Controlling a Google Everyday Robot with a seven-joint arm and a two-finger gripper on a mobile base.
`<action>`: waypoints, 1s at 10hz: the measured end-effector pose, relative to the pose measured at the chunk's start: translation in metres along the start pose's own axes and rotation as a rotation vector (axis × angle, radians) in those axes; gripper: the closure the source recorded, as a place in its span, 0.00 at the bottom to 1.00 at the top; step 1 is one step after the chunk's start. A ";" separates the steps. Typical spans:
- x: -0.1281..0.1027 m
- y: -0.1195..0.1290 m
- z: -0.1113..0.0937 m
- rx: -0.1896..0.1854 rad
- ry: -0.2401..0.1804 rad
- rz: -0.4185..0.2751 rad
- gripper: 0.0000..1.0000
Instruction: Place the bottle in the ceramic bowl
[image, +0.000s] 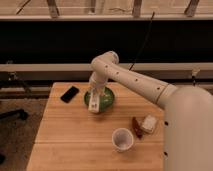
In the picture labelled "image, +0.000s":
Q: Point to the black office chair base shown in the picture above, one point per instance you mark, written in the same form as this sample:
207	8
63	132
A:
20	112

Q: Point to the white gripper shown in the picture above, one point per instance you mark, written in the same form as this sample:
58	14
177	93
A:
94	101

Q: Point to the black smartphone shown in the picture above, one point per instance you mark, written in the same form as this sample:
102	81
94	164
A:
69	94

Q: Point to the white paper cup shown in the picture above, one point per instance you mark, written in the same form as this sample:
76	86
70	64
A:
122	139

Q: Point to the green ceramic bowl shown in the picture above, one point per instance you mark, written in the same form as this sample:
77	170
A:
106	101

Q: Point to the small white bottle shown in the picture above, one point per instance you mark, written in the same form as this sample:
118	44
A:
149	123

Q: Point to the brown wrapped snack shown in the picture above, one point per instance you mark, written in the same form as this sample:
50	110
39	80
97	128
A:
135	125

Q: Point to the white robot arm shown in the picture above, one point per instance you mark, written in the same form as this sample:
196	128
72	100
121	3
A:
188	113

